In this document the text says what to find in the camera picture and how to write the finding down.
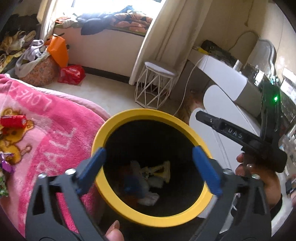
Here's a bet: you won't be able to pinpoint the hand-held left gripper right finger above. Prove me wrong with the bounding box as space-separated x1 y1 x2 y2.
190 146 273 241

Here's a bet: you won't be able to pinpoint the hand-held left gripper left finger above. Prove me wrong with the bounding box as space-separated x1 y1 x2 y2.
25 147 107 241

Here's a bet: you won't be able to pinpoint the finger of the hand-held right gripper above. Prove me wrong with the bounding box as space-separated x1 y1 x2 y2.
195 111 223 133

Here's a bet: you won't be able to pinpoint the white printed plastic bag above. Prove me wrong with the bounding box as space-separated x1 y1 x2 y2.
140 161 171 184

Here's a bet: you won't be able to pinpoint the yellow rimmed black trash bin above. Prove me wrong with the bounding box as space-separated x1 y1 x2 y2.
91 108 213 227

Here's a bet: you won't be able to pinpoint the white twisted plastic bag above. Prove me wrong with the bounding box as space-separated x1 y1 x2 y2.
137 191 160 207

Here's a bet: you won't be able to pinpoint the purple candy wrapper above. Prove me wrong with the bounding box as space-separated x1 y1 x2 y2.
0 152 15 174

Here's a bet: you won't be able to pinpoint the green candy wrapper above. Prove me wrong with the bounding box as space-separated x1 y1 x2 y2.
0 175 8 197

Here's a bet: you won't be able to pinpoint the red snack packet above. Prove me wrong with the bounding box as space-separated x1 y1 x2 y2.
0 115 27 128

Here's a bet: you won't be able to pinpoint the person's right forearm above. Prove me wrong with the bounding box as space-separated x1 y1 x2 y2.
266 192 284 215

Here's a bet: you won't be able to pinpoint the person's right hand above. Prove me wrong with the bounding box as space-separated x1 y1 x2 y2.
235 153 283 209

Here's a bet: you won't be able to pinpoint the person's left hand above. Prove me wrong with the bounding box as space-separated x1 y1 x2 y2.
105 220 125 241

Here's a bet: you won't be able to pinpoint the white dressing table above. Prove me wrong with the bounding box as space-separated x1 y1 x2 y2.
188 56 273 232

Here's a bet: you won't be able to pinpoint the pink printed blanket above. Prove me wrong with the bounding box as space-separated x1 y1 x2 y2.
0 74 111 237

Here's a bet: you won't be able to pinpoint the wide cream curtain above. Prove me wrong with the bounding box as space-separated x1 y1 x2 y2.
129 0 218 85

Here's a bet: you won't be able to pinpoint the red plastic shopping bag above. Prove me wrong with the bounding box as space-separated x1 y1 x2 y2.
58 65 86 84

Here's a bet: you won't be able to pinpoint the floral laundry basket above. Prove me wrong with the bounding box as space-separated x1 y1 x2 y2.
23 56 59 87

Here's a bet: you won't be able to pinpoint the orange paper bag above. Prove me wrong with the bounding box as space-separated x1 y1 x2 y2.
45 35 69 68

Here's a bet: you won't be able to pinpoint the orange patterned quilt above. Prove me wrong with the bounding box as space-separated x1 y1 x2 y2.
111 11 153 32

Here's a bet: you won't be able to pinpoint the grey clothes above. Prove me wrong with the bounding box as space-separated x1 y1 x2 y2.
15 39 50 78

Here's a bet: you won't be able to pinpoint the dark jacket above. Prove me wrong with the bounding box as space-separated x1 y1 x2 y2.
76 7 121 35

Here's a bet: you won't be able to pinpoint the pile of clothes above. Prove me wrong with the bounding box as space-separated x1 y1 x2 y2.
0 14 41 73

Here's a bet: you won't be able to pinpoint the window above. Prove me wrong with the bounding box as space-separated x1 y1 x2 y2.
53 0 167 20

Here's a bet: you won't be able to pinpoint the narrow cream curtain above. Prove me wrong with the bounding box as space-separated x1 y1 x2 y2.
37 0 58 42

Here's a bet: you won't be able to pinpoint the white cable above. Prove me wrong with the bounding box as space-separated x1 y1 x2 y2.
173 57 204 116

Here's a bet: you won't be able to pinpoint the white wire stool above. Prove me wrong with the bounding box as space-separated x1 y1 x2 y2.
134 61 178 110

